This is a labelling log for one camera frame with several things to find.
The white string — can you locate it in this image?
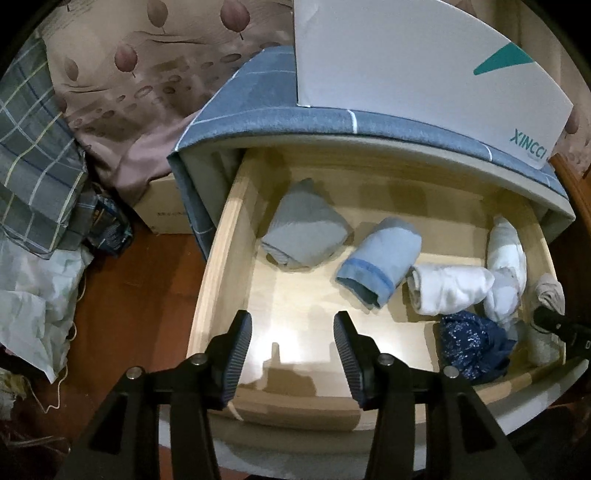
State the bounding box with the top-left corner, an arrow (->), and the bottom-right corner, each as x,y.
27,271 -> 89,414

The white rolled underwear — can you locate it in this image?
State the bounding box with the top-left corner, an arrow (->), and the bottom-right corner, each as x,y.
407,263 -> 495,316

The orange wooden bed frame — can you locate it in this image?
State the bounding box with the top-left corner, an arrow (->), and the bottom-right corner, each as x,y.
550,154 -> 591,233

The blue checked cover cloth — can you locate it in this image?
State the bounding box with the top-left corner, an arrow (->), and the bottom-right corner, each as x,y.
166,44 -> 558,263

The light blue underwear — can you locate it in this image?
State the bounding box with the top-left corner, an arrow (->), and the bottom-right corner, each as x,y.
335,217 -> 422,309

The wooden top drawer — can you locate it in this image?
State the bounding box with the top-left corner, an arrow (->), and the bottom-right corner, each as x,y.
156,146 -> 590,476

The grey underwear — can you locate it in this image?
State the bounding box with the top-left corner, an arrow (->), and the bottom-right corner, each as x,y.
262,178 -> 353,268

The cardboard box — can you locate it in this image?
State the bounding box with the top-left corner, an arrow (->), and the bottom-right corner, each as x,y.
134,173 -> 192,235

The pale white garment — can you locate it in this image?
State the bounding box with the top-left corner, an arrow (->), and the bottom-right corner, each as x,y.
483,215 -> 527,324

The white pink floral underwear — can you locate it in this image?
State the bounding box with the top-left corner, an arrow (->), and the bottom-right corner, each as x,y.
535,273 -> 566,316

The dark blue patterned bag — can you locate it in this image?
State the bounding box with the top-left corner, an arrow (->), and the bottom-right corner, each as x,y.
84,195 -> 134,256

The grey plaid blanket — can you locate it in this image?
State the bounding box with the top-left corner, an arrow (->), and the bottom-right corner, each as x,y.
0,37 -> 97,259

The white plastic bag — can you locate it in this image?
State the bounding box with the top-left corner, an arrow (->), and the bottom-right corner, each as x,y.
0,237 -> 93,383

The beige leaf print bedsheet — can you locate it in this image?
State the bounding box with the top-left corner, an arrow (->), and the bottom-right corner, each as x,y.
40,1 -> 590,202

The navy floral lace underwear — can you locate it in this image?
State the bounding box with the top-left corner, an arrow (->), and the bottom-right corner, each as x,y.
439,311 -> 517,385

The white XINCCI shoe box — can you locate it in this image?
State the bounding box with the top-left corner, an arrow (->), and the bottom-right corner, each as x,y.
294,1 -> 573,169

